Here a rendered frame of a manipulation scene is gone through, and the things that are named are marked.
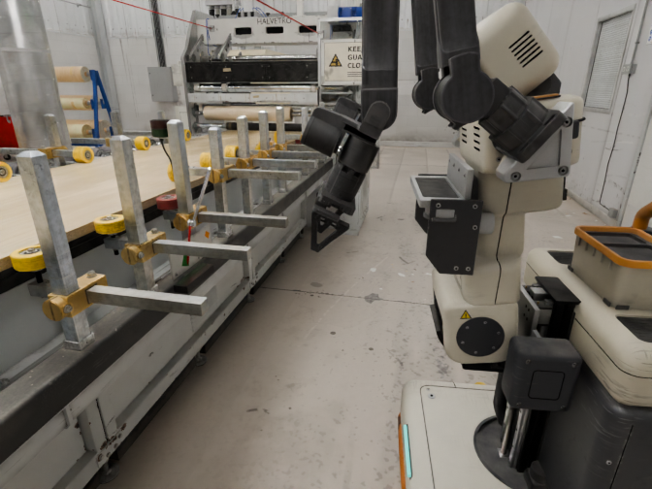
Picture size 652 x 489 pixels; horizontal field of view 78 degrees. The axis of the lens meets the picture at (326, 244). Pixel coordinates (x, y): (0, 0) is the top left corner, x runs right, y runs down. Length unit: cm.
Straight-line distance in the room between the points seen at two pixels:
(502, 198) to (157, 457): 145
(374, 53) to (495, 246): 49
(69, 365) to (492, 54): 103
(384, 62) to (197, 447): 148
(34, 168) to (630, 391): 118
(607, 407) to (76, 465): 144
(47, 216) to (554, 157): 93
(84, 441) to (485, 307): 128
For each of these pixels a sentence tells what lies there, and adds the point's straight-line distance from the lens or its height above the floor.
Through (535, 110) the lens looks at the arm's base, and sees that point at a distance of 71.
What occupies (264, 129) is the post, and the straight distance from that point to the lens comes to 201.
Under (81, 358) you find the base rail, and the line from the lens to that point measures 106.
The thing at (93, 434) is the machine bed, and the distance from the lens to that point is 157.
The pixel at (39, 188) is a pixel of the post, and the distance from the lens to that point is 95.
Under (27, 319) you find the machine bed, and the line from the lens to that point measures 127.
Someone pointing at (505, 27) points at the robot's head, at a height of 135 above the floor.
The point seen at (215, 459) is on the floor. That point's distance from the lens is 170.
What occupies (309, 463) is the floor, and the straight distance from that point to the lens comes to 164.
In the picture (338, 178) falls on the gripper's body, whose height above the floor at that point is 111.
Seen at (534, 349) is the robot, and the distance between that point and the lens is 95.
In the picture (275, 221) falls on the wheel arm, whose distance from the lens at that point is 130.
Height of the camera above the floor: 125
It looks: 21 degrees down
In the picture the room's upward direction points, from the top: straight up
